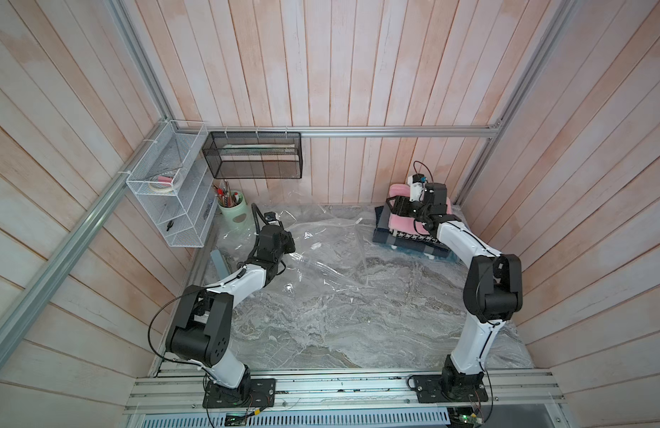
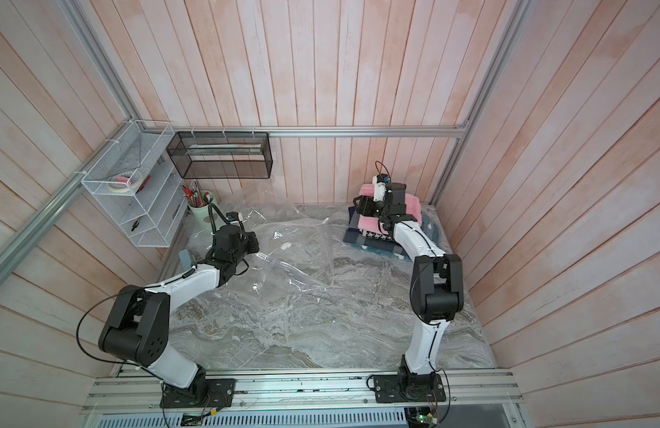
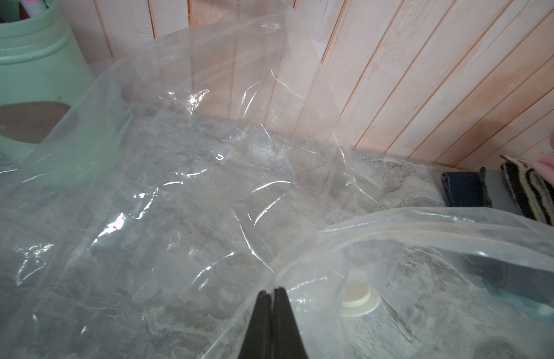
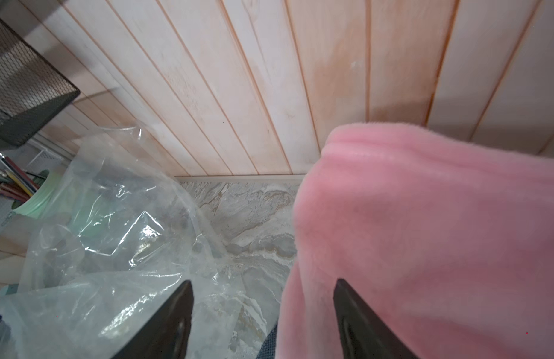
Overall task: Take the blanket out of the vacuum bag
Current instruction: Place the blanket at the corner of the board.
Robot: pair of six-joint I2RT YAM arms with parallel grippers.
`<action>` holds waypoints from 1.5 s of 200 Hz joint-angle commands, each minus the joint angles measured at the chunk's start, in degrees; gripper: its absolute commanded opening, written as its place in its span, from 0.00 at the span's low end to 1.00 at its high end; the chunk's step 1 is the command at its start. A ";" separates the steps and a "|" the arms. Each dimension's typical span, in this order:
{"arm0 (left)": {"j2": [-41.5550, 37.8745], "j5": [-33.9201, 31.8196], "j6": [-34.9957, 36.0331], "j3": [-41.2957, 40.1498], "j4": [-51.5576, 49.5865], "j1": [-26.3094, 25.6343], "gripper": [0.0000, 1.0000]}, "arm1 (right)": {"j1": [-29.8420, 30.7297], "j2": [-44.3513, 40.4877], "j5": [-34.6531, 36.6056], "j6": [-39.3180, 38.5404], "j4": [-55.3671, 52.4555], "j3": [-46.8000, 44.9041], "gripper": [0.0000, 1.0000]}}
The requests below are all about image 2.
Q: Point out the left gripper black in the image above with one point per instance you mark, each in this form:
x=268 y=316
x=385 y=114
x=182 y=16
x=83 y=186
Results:
x=250 y=237

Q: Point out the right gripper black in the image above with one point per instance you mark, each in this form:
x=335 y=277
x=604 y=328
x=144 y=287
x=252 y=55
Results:
x=366 y=204

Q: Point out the pink fleece cloth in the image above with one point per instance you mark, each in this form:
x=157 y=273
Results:
x=371 y=224

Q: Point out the houndstooth patterned cloth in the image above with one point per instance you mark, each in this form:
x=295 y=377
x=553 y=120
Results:
x=370 y=234

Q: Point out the teal bear print blanket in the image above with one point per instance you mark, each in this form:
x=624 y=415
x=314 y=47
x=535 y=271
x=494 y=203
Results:
x=431 y=229

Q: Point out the grey navy cloth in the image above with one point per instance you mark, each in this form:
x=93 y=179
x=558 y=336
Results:
x=353 y=236

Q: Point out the clear plastic vacuum bag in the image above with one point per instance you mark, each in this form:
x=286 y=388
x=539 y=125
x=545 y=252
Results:
x=307 y=299

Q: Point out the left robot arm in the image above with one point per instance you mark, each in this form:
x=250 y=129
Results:
x=137 y=329

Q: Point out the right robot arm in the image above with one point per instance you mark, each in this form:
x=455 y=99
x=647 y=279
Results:
x=436 y=293

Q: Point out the green pen cup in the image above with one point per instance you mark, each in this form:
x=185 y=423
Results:
x=201 y=208

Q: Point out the pens in cup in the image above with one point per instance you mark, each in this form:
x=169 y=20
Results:
x=192 y=188

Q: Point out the tape roll on shelf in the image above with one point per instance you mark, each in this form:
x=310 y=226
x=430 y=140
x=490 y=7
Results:
x=127 y=183

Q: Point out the black mesh wall basket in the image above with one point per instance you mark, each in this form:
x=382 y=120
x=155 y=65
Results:
x=221 y=155

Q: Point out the white wire shelf rack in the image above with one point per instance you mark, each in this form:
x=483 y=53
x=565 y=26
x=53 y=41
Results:
x=151 y=216

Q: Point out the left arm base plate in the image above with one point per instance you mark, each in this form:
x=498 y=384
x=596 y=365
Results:
x=203 y=393

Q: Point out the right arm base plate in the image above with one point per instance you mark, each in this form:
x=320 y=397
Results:
x=404 y=388

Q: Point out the aluminium rail base frame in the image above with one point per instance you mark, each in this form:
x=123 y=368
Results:
x=309 y=398

